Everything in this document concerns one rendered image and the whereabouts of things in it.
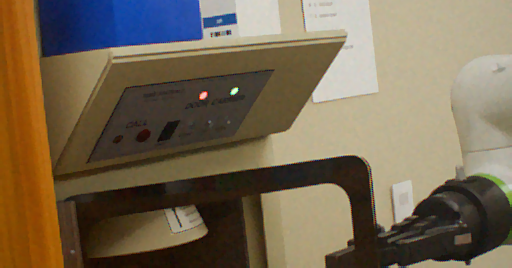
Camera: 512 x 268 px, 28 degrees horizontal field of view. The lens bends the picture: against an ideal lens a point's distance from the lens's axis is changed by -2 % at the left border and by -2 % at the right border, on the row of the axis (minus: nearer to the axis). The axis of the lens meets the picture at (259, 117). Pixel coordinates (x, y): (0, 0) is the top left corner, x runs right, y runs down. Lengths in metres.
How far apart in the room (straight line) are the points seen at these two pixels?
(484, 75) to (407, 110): 0.89
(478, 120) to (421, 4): 0.97
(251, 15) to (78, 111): 0.22
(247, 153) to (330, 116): 0.85
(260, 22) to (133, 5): 0.19
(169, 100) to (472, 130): 0.49
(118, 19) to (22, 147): 0.13
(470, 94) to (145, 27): 0.54
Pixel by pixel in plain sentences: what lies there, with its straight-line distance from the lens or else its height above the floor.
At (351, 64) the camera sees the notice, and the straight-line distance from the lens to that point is 2.00.
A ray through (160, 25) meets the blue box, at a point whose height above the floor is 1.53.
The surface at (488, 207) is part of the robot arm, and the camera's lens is 1.20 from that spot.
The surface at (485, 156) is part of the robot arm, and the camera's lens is 1.29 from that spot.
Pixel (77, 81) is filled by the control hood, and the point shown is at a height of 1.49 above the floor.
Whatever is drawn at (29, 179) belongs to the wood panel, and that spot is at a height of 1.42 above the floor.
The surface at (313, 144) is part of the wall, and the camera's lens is 1.90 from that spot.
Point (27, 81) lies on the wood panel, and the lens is 0.81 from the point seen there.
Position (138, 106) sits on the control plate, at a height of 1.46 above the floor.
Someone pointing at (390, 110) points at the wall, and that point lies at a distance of 2.11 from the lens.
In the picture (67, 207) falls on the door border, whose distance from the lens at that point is 0.92.
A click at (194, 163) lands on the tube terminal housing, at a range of 1.05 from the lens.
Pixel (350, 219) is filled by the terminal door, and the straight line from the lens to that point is 1.01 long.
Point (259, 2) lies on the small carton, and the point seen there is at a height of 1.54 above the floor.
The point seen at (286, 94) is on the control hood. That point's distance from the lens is 1.06.
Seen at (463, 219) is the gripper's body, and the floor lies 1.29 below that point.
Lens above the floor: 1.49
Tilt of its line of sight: 3 degrees down
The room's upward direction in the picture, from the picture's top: 6 degrees counter-clockwise
